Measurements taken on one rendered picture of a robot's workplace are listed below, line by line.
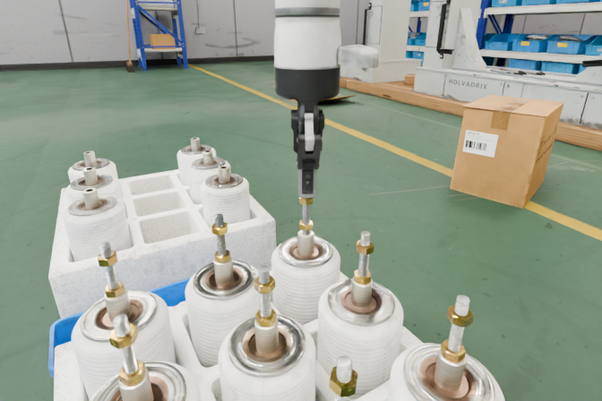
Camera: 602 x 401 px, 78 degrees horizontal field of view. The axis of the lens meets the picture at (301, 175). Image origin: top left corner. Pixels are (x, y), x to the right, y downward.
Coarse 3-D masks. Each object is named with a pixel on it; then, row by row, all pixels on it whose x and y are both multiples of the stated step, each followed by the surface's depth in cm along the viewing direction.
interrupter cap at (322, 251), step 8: (288, 240) 54; (296, 240) 54; (320, 240) 54; (280, 248) 52; (288, 248) 52; (296, 248) 52; (320, 248) 52; (328, 248) 52; (280, 256) 50; (288, 256) 50; (296, 256) 50; (304, 256) 50; (312, 256) 50; (320, 256) 50; (328, 256) 50; (288, 264) 49; (296, 264) 48; (304, 264) 48; (312, 264) 48; (320, 264) 48
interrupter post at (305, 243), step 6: (300, 234) 50; (312, 234) 50; (300, 240) 50; (306, 240) 50; (312, 240) 50; (300, 246) 50; (306, 246) 50; (312, 246) 50; (300, 252) 51; (306, 252) 50; (312, 252) 51
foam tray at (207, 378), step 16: (272, 304) 52; (176, 320) 49; (176, 336) 47; (64, 352) 44; (176, 352) 45; (192, 352) 44; (400, 352) 46; (64, 368) 42; (192, 368) 42; (208, 368) 42; (320, 368) 42; (64, 384) 40; (80, 384) 40; (208, 384) 40; (320, 384) 40; (384, 384) 40; (64, 400) 39; (80, 400) 39; (208, 400) 39; (320, 400) 40; (352, 400) 39; (368, 400) 39; (384, 400) 39
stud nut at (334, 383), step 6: (336, 366) 25; (336, 372) 24; (354, 372) 24; (330, 378) 24; (336, 378) 24; (354, 378) 24; (330, 384) 24; (336, 384) 24; (342, 384) 24; (348, 384) 24; (354, 384) 24; (336, 390) 24; (342, 390) 23; (348, 390) 24; (354, 390) 24; (342, 396) 24; (348, 396) 24
